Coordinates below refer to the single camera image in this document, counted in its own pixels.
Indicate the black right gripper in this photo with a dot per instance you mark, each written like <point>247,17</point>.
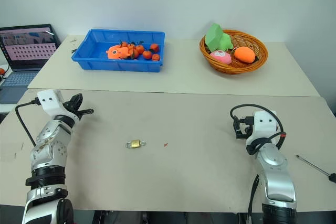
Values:
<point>249,125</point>

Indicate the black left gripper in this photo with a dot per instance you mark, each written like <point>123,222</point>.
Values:
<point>72,107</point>

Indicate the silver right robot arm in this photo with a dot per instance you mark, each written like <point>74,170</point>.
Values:
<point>275,171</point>

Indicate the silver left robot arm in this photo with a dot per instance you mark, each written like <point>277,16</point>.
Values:
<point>48,150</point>

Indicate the blue plastic bin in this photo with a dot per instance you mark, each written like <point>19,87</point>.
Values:
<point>97,58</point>

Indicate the small dark metal bits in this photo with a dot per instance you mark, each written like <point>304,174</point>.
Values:
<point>73,50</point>

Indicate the brass padlock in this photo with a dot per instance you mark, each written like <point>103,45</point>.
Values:
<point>133,144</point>

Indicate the small orange tangerine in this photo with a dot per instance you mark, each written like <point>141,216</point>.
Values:
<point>154,47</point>
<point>156,57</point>
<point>147,55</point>
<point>123,44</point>
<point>140,48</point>
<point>131,46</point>
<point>135,54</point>

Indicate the pink plush toy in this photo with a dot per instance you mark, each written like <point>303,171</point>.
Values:
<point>221,56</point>

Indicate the orange mango plush toy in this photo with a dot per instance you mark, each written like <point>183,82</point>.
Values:
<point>244,54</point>

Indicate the open grey laptop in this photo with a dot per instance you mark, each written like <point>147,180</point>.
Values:
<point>26,51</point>

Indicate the orange wicker basket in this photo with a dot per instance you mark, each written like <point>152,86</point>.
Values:
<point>258,51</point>

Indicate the light green plush toy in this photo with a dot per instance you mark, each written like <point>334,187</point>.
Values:
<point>226,42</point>

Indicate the small orange object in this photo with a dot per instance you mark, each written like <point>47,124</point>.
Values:
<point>1,71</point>

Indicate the dark green foam toy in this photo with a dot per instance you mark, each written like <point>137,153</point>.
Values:
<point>213,36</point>

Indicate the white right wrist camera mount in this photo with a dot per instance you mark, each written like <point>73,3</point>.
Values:
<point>263,124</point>

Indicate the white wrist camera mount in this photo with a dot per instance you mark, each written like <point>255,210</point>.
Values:
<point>263,124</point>
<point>51,102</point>

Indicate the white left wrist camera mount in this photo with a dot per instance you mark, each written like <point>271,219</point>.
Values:
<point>51,102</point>

